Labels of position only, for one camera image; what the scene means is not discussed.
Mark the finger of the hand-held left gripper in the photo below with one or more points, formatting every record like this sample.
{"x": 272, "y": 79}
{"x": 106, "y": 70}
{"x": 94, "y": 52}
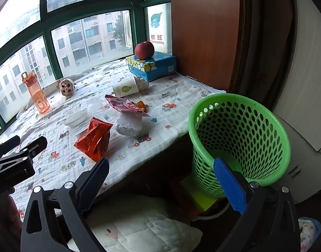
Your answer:
{"x": 7, "y": 144}
{"x": 31, "y": 149}

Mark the clear rectangular plastic tray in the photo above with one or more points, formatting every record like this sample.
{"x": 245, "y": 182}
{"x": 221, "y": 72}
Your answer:
{"x": 95, "y": 107}

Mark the blue patterned cloth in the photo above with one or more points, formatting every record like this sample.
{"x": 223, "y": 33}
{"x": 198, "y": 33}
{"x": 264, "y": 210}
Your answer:
{"x": 309, "y": 232}

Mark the blue tissue box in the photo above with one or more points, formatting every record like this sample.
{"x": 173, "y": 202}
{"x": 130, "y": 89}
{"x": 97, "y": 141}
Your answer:
{"x": 158, "y": 67}

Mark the pink snack wrapper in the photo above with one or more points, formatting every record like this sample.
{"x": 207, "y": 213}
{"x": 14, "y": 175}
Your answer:
{"x": 123, "y": 106}

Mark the brown wooden cabinet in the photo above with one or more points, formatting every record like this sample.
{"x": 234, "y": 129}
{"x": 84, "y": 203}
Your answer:
{"x": 202, "y": 31}

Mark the person's left hand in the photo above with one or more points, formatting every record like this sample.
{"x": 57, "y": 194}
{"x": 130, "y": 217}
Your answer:
{"x": 16, "y": 210}

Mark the red snack wrapper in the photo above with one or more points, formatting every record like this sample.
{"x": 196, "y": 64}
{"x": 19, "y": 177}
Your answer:
{"x": 93, "y": 141}

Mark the red apple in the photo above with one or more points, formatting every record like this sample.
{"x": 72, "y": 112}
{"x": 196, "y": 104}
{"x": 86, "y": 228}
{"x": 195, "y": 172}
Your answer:
{"x": 144, "y": 50}

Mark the white round plastic lid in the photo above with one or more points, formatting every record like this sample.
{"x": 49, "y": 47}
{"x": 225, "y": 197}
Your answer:
{"x": 76, "y": 117}

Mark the window sticker poster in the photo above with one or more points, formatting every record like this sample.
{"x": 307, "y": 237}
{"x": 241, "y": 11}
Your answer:
{"x": 158, "y": 29}

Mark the yellow green pad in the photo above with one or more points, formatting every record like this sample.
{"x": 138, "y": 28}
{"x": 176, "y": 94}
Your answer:
{"x": 200, "y": 198}

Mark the paper cup with green leaf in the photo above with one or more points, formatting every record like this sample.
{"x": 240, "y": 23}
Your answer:
{"x": 125, "y": 88}

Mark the green window frame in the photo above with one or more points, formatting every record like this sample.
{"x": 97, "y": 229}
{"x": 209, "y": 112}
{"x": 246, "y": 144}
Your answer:
{"x": 48, "y": 39}

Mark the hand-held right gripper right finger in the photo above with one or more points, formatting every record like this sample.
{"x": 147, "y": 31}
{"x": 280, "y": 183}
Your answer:
{"x": 228, "y": 183}

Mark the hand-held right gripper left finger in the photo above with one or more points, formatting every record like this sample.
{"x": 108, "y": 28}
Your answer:
{"x": 95, "y": 183}

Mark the orange water bottle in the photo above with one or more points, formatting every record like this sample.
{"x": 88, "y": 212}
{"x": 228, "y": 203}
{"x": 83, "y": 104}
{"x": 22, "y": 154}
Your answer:
{"x": 38, "y": 94}

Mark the green plastic wastebasket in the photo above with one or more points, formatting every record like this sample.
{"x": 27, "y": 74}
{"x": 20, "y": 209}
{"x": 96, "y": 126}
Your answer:
{"x": 255, "y": 126}

